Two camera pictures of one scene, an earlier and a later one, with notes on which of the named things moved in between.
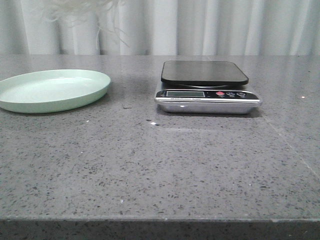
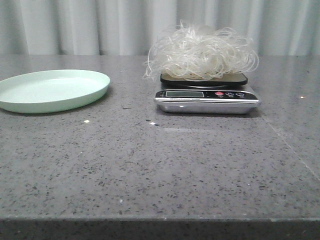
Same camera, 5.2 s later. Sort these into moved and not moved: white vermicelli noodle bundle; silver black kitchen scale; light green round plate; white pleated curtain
Moved: white vermicelli noodle bundle
Not moved: silver black kitchen scale; light green round plate; white pleated curtain
